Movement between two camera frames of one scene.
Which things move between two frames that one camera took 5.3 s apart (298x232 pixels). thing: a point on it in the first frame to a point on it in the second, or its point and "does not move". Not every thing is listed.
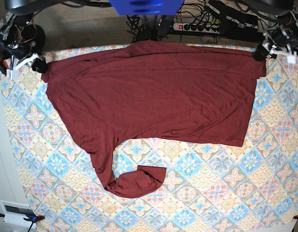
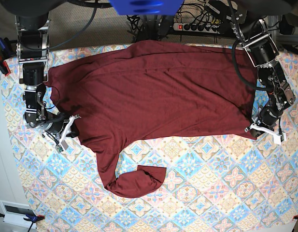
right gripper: (282, 36) to (266, 121)
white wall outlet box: (15, 212) does not move
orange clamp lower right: (297, 217) does not move
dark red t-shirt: (153, 90) does not move
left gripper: (25, 49) to (53, 127)
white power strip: (195, 27) does not move
